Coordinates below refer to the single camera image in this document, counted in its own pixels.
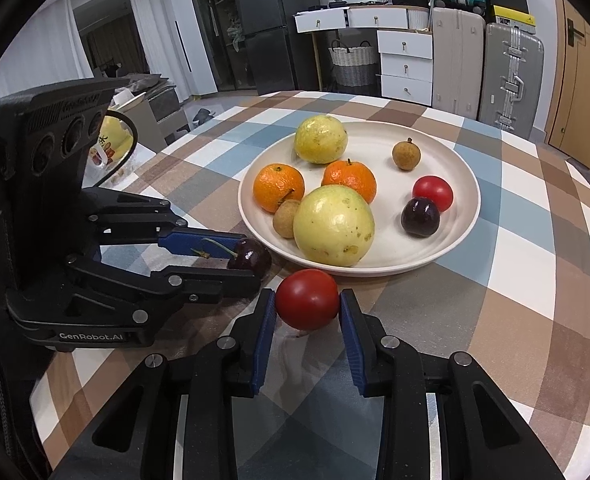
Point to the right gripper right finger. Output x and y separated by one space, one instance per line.
481 434

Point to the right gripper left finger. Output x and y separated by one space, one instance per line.
173 418

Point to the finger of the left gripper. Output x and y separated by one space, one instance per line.
185 284
200 242

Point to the dark cherry with stem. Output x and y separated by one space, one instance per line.
246 255

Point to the brown longan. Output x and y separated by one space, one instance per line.
406 155
283 219

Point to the orange mandarin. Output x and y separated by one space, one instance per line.
275 184
353 174

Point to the red cherry tomato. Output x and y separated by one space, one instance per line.
435 189
307 300

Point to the large yellow guava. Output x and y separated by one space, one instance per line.
334 225

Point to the black refrigerator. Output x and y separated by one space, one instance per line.
280 57

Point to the woven laundry basket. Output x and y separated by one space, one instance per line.
355 66

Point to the wooden door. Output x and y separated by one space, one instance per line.
568 124

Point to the white drawer desk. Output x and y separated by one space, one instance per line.
403 42

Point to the silver aluminium suitcase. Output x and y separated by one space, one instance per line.
511 82

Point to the beige suitcase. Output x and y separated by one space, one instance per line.
458 41

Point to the yellow black box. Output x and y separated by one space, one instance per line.
515 19

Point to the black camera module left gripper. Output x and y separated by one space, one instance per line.
46 132

